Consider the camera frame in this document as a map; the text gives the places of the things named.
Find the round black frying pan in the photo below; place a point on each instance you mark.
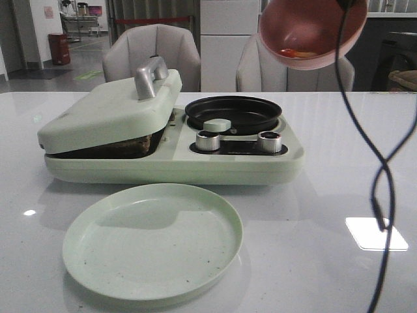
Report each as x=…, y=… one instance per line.
x=248, y=115

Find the red trash bin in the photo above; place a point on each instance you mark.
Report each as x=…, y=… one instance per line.
x=59, y=48

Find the grey counter with white top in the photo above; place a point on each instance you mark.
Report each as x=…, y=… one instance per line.
x=365, y=54

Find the pink bowl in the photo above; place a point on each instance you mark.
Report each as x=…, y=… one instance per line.
x=328, y=28

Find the left beige upholstered chair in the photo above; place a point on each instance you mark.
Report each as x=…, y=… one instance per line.
x=174, y=44

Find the bread slice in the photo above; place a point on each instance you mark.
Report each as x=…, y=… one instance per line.
x=135, y=148

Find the breakfast maker hinged lid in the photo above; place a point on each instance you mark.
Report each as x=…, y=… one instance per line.
x=112, y=112

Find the right beige upholstered chair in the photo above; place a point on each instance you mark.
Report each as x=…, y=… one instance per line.
x=259, y=71

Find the light green breakfast maker base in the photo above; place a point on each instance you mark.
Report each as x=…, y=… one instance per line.
x=174, y=161

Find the beige upholstered chair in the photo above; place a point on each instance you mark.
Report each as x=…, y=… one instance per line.
x=259, y=71
x=174, y=44

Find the white cabinet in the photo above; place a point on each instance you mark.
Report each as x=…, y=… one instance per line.
x=225, y=27

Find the dark washing machine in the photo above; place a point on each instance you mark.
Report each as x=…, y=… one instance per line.
x=398, y=52

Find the light green round plate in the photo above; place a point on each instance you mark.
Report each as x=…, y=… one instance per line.
x=160, y=242

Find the right silver control knob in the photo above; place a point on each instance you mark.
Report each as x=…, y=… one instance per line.
x=269, y=142

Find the silver control knob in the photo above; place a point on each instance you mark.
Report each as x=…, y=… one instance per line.
x=269, y=142
x=207, y=141

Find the left silver control knob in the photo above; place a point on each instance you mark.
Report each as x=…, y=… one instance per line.
x=207, y=141

